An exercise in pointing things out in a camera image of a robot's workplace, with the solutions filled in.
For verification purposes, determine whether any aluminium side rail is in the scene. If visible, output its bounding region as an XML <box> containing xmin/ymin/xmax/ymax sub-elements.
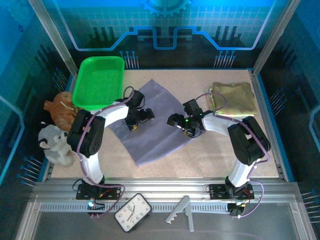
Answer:
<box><xmin>248</xmin><ymin>69</ymin><xmax>287</xmax><ymax>180</ymax></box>
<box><xmin>42</xmin><ymin>159</ymin><xmax>55</xmax><ymax>182</ymax></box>

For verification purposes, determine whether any grey white husky plush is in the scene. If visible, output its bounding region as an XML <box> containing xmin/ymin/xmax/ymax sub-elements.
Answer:
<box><xmin>37</xmin><ymin>124</ymin><xmax>75</xmax><ymax>167</ymax></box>

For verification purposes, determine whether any aluminium frame cross rail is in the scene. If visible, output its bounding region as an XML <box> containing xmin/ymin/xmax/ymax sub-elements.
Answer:
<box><xmin>31</xmin><ymin>177</ymin><xmax>301</xmax><ymax>201</ymax></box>

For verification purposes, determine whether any green plastic basket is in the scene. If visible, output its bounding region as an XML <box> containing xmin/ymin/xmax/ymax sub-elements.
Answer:
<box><xmin>71</xmin><ymin>56</ymin><xmax>125</xmax><ymax>111</ymax></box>

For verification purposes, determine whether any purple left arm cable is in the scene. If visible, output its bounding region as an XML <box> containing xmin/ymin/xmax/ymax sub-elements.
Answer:
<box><xmin>76</xmin><ymin>86</ymin><xmax>136</xmax><ymax>219</ymax></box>

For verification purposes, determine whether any slotted grey cable duct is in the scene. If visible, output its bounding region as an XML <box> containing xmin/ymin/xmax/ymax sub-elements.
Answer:
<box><xmin>39</xmin><ymin>202</ymin><xmax>233</xmax><ymax>213</ymax></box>

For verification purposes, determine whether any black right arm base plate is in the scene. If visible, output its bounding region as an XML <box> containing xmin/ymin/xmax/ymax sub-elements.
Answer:
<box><xmin>208</xmin><ymin>183</ymin><xmax>255</xmax><ymax>201</ymax></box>

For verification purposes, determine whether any grey metal bracket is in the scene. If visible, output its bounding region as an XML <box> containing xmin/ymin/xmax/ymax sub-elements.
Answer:
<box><xmin>164</xmin><ymin>195</ymin><xmax>195</xmax><ymax>232</ymax></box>

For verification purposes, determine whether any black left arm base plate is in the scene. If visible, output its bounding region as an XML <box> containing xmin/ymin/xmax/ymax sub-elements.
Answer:
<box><xmin>76</xmin><ymin>183</ymin><xmax>123</xmax><ymax>201</ymax></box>

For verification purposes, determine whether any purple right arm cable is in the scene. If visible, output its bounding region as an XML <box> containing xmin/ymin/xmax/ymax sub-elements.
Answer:
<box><xmin>196</xmin><ymin>92</ymin><xmax>271</xmax><ymax>219</ymax></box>

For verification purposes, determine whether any black white analogue clock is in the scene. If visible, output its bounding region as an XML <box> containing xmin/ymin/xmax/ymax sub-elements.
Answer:
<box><xmin>114</xmin><ymin>192</ymin><xmax>153</xmax><ymax>233</ymax></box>

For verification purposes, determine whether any khaki olive skirt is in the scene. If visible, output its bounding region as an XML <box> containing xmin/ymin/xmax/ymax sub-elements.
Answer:
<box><xmin>211</xmin><ymin>81</ymin><xmax>258</xmax><ymax>118</ymax></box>

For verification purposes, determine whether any pastel multicoloured skirt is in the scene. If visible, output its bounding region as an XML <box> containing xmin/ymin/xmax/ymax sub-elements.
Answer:
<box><xmin>213</xmin><ymin>111</ymin><xmax>257</xmax><ymax>119</ymax></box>

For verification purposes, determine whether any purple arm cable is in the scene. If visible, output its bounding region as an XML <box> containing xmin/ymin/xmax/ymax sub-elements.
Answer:
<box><xmin>196</xmin><ymin>92</ymin><xmax>271</xmax><ymax>219</ymax></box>
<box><xmin>76</xmin><ymin>86</ymin><xmax>136</xmax><ymax>219</ymax></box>

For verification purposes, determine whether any brown teddy bear plush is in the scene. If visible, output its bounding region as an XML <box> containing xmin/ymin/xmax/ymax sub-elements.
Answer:
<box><xmin>44</xmin><ymin>91</ymin><xmax>79</xmax><ymax>132</ymax></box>

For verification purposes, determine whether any aluminium frame post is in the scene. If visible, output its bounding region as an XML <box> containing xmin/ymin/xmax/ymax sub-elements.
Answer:
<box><xmin>27</xmin><ymin>0</ymin><xmax>78</xmax><ymax>77</ymax></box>
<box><xmin>252</xmin><ymin>0</ymin><xmax>302</xmax><ymax>76</ymax></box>

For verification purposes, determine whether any small black controller board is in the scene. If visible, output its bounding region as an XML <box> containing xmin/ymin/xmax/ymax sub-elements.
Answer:
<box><xmin>86</xmin><ymin>198</ymin><xmax>106</xmax><ymax>217</ymax></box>

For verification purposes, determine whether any lavender grey skirt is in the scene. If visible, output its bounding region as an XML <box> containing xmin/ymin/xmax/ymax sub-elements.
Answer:
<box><xmin>107</xmin><ymin>78</ymin><xmax>198</xmax><ymax>168</ymax></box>

